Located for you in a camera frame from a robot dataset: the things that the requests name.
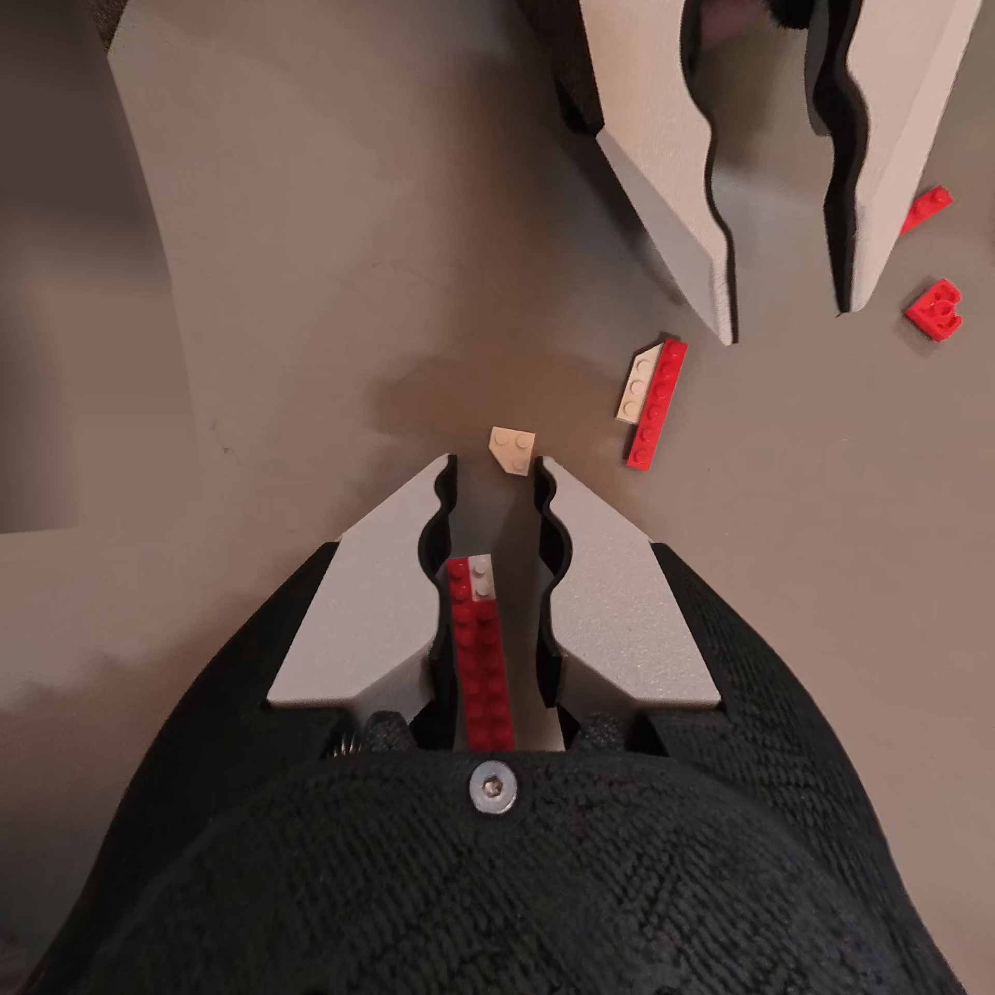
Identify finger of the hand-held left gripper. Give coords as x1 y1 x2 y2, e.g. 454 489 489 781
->
804 0 984 317
579 0 740 348

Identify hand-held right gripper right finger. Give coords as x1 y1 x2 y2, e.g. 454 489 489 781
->
532 457 721 747

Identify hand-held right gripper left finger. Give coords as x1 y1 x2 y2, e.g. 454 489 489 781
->
266 454 460 751

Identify red white toy brick frame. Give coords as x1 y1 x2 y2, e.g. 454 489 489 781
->
445 554 518 752

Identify white toy brick wedge plate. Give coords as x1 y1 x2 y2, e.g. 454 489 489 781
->
488 426 537 475

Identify small red white brick assembly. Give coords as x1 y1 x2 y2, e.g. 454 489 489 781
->
616 336 689 471

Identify person's left hand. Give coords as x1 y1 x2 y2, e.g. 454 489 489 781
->
700 0 771 46

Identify red narrow toy brick plate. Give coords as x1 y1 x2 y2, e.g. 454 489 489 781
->
898 187 954 236

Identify red notched toy brick wedge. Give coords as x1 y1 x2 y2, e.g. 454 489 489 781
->
903 278 963 343

